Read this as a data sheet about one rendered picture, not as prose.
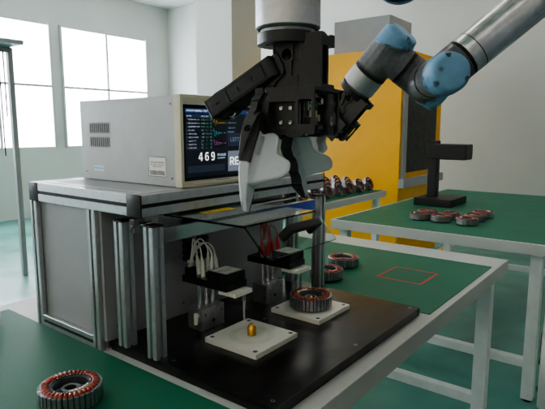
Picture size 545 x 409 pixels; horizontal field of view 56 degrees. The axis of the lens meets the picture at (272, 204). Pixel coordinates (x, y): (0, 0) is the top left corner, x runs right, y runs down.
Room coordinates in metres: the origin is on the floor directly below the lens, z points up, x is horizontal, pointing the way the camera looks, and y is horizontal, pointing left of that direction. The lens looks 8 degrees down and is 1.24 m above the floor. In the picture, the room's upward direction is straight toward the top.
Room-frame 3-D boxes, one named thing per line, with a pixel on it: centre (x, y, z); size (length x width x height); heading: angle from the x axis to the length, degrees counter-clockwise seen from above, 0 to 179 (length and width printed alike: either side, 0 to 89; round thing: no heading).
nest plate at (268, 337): (1.11, 0.05, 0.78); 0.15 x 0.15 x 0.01; 52
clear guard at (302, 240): (1.10, 0.06, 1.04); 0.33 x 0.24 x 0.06; 52
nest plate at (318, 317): (1.30, -0.10, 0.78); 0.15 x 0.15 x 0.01; 52
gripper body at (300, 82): (0.61, -0.02, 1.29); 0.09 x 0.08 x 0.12; 60
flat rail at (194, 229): (1.26, 0.05, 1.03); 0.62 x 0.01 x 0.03; 142
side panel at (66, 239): (1.19, 0.49, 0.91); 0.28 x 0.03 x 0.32; 52
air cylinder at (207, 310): (1.19, 0.16, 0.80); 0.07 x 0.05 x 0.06; 142
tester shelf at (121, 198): (1.40, 0.23, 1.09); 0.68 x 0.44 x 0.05; 142
